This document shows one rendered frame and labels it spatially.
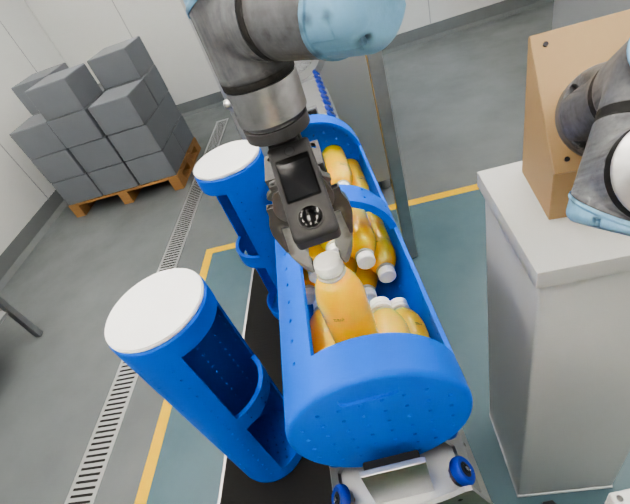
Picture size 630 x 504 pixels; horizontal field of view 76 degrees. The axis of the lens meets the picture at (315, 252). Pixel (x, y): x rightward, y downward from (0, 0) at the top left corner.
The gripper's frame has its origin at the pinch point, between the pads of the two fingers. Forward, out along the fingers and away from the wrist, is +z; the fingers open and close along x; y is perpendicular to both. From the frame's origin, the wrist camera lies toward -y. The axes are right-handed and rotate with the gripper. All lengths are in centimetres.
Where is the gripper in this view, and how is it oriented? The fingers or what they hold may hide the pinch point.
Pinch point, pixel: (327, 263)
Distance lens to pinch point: 54.1
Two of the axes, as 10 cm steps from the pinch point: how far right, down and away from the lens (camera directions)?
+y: -1.1, -6.4, 7.6
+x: -9.5, 2.9, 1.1
